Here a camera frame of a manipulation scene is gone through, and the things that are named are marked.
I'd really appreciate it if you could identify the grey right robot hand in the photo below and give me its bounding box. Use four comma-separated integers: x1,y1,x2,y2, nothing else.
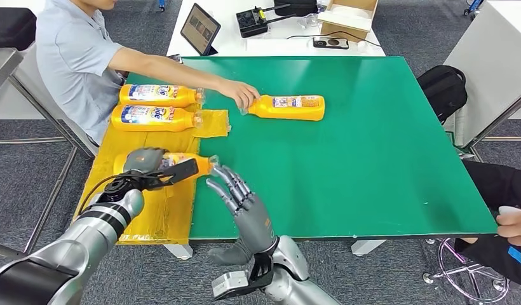
205,165,280,267

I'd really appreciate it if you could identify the clear plastic wrap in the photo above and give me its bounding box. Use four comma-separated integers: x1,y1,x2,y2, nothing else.
297,13,323,31

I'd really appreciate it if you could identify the black hard case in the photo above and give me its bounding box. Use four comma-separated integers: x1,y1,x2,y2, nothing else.
0,7,37,49

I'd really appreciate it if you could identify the black router with antennas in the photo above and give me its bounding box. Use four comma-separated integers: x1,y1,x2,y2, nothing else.
235,4,292,39

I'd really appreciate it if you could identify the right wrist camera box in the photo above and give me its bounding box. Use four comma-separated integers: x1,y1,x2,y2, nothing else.
211,252,278,301

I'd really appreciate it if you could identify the white side desk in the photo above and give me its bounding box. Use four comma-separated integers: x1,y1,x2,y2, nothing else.
0,0,102,158
443,1,521,149

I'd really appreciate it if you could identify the person's right hand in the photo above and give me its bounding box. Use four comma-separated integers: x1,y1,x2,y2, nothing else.
216,78,261,111

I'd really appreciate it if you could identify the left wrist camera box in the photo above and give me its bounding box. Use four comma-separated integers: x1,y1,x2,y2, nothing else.
144,158,200,190

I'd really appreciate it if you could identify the black camera device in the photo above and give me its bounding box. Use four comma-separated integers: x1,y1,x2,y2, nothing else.
313,36,349,50

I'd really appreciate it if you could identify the black tablet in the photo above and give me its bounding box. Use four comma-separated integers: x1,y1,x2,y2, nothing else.
180,3,222,57

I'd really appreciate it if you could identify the yellow taped cardboard sheet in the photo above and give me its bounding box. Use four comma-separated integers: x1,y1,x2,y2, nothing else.
73,84,232,247

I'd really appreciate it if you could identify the open cardboard box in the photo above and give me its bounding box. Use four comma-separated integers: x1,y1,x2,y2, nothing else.
317,0,379,44

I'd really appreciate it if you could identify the black bag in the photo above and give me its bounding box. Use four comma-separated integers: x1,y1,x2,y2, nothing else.
273,0,319,18

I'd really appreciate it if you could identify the green table mat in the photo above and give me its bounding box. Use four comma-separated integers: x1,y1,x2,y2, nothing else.
125,55,498,241

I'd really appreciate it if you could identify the chrome stool base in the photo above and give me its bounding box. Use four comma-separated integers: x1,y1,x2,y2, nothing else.
423,238,511,305

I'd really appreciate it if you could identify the person's hand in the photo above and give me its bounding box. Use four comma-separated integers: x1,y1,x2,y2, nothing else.
495,207,521,254

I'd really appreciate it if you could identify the person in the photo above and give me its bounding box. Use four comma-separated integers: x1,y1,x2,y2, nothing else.
35,0,261,146
454,159,521,289

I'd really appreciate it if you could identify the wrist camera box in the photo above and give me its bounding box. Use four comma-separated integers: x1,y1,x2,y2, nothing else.
211,252,278,301
144,158,200,190

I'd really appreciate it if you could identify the white table foot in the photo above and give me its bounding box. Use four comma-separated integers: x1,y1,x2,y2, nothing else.
163,244,194,261
351,240,388,257

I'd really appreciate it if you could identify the white table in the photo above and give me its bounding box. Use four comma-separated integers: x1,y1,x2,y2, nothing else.
166,0,386,58

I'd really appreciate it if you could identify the grey metal table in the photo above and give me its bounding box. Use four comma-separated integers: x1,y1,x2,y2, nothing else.
0,47,97,269

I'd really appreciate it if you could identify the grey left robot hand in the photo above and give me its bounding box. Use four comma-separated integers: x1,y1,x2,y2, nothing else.
123,147,169,173

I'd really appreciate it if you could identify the orange detergent bottle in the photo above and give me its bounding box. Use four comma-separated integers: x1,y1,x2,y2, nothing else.
118,83,206,109
239,94,326,122
111,104,204,133
112,151,220,178

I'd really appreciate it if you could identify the black cable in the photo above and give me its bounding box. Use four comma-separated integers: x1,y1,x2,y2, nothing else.
285,30,382,49

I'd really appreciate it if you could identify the black backpack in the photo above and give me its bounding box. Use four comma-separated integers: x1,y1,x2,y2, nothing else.
416,64,468,125

